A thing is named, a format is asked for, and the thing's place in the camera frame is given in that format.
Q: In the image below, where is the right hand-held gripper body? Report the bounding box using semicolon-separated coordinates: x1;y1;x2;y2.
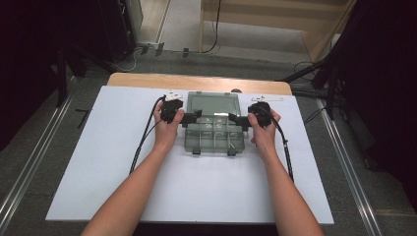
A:
243;94;285;129

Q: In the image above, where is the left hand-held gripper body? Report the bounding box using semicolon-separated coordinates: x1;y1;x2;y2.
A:
159;91;189;125

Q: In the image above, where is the grey translucent compartment box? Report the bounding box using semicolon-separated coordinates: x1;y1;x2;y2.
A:
183;90;247;157

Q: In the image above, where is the person's right hand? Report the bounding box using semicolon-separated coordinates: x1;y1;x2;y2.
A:
247;109;282;155

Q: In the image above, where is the person's left hand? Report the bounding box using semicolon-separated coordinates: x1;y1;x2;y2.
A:
152;101;186;148

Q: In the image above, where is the wooden table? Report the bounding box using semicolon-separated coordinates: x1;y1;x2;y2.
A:
106;72;293;96

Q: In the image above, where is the power strip with plugs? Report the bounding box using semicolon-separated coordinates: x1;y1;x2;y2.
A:
139;41;165;58

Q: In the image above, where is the black tripod stand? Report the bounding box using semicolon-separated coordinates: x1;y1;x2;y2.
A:
275;55;338;121

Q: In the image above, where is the white board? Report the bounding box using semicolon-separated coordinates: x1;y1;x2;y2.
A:
45;86;334;225

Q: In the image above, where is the light wooden shelf unit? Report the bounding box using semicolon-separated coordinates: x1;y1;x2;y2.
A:
199;0;358;64

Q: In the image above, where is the black cabinet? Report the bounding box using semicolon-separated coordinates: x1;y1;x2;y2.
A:
96;0;138;64

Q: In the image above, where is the black metal stand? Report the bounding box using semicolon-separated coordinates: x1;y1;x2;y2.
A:
54;45;69;108

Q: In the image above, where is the black curtain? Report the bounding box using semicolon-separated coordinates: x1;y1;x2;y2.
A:
0;0;102;151
323;0;417;210

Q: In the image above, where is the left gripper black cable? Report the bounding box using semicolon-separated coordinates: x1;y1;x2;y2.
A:
129;94;167;175

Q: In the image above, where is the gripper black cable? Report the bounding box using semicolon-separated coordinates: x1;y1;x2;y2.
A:
260;103;295;183
129;94;167;175

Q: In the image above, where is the black floor cable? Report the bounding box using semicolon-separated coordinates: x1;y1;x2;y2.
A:
302;107;328;126

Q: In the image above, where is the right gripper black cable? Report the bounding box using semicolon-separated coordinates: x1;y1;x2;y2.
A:
260;103;295;183

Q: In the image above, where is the white floor cable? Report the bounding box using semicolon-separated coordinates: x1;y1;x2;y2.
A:
112;47;143;74

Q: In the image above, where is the hanging black cable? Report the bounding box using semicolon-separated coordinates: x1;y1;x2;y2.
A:
200;0;222;55

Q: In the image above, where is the metal floor rail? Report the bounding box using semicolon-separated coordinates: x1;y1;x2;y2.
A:
0;92;76;227
315;97;384;236

